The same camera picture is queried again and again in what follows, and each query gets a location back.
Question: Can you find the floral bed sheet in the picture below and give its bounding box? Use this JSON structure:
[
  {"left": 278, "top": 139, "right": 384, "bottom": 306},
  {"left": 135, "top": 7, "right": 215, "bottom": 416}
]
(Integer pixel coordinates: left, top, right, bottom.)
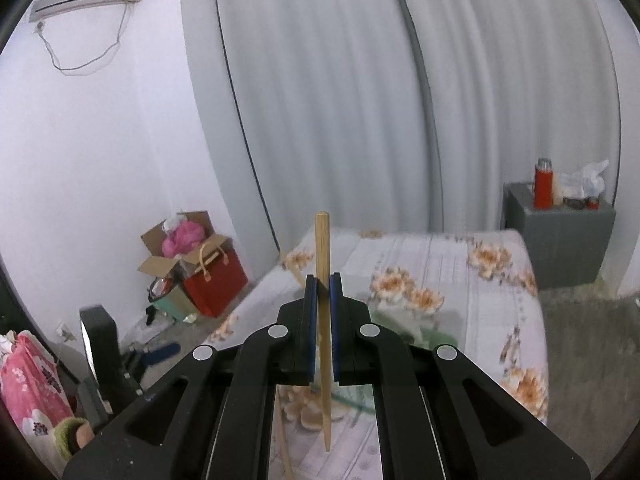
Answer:
[{"left": 210, "top": 227, "right": 551, "bottom": 480}]

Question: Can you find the thin power cable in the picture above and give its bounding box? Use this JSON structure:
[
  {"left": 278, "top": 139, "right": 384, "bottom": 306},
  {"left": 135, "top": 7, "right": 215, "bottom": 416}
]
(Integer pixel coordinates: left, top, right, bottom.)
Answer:
[{"left": 35, "top": 2, "right": 135, "bottom": 77}]

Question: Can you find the person's left forearm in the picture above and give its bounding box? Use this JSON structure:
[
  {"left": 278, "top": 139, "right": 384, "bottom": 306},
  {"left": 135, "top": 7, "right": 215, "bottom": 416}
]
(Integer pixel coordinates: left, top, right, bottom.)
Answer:
[{"left": 54, "top": 416, "right": 96, "bottom": 462}]

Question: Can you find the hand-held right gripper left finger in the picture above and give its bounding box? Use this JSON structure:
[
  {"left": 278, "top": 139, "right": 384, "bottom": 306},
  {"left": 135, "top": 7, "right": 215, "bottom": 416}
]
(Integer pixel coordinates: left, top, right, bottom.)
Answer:
[{"left": 62, "top": 274, "right": 321, "bottom": 480}]

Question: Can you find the grey curtain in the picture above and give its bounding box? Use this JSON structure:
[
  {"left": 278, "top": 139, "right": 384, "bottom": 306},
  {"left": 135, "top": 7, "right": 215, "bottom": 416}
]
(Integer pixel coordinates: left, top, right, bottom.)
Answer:
[{"left": 212, "top": 0, "right": 621, "bottom": 257}]

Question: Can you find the red thermos bottle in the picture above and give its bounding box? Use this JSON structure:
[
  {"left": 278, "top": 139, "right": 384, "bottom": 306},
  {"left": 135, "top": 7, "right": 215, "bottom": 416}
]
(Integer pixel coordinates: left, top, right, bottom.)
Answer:
[{"left": 532, "top": 158, "right": 555, "bottom": 210}]

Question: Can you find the grey nightstand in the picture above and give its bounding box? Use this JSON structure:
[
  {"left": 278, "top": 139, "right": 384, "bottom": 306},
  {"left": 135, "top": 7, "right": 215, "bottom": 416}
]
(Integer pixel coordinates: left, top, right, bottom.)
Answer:
[{"left": 502, "top": 182, "right": 617, "bottom": 291}]

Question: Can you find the pink floral cloth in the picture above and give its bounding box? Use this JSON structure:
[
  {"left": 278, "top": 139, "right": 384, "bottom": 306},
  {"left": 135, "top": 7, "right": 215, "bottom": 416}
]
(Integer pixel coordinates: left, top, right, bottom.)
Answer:
[{"left": 0, "top": 331, "right": 77, "bottom": 442}]

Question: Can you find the white plastic bag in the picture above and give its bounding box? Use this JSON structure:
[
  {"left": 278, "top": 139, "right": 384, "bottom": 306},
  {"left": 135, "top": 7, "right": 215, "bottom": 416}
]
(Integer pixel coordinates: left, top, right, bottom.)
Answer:
[{"left": 560, "top": 160, "right": 611, "bottom": 197}]

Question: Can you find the red gift bag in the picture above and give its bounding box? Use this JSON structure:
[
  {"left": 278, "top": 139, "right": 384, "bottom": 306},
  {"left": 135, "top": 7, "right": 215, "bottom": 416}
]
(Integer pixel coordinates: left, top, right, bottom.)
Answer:
[{"left": 182, "top": 234, "right": 249, "bottom": 319}]

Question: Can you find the green box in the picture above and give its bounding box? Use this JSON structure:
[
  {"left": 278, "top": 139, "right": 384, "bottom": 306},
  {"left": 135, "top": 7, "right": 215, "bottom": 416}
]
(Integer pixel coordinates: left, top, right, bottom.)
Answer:
[{"left": 157, "top": 285, "right": 201, "bottom": 319}]

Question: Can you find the wooden chopstick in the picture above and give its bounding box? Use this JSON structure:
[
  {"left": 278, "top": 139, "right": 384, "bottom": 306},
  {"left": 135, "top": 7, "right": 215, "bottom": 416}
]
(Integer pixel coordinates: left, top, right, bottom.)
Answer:
[
  {"left": 315, "top": 211, "right": 334, "bottom": 453},
  {"left": 276, "top": 410, "right": 296, "bottom": 480}
]

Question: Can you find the pink plastic bag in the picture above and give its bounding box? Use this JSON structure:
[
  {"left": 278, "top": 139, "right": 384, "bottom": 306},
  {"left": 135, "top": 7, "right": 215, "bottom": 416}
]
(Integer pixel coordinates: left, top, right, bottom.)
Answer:
[{"left": 161, "top": 220, "right": 207, "bottom": 259}]

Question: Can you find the cardboard box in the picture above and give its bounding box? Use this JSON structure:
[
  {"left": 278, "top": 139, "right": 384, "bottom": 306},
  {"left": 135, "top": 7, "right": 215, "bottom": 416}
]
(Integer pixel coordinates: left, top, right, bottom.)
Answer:
[{"left": 137, "top": 210, "right": 232, "bottom": 282}]

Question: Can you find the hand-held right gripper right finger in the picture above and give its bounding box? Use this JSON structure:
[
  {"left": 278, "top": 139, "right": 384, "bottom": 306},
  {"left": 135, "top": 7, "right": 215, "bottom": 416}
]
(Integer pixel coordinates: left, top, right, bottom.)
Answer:
[{"left": 329, "top": 272, "right": 591, "bottom": 480}]

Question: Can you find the red rimmed round item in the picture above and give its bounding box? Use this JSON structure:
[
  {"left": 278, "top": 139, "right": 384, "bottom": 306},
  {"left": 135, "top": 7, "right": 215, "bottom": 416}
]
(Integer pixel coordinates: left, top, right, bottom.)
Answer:
[{"left": 147, "top": 276, "right": 177, "bottom": 307}]

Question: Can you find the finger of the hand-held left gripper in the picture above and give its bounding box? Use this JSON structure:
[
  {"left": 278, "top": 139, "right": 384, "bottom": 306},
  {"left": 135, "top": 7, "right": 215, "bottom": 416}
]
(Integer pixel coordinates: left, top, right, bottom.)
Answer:
[{"left": 126, "top": 341, "right": 182, "bottom": 371}]

